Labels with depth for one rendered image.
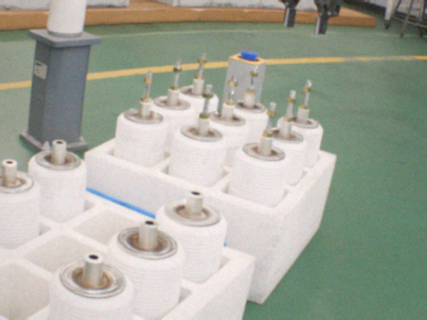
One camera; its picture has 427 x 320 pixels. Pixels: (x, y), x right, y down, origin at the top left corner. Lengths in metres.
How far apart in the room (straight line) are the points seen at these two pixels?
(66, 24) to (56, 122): 0.25
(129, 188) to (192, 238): 0.37
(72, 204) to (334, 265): 0.61
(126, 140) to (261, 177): 0.26
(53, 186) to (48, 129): 0.72
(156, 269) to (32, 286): 0.19
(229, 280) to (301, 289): 0.39
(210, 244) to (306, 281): 0.46
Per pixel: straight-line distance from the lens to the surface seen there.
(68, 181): 0.99
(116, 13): 3.54
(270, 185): 1.16
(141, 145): 1.23
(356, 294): 1.31
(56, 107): 1.67
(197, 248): 0.88
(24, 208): 0.91
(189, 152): 1.18
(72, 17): 1.65
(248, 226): 1.15
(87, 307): 0.69
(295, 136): 1.29
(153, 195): 1.20
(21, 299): 0.91
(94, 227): 1.04
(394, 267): 1.45
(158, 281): 0.79
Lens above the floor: 0.64
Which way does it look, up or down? 20 degrees down
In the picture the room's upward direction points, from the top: 10 degrees clockwise
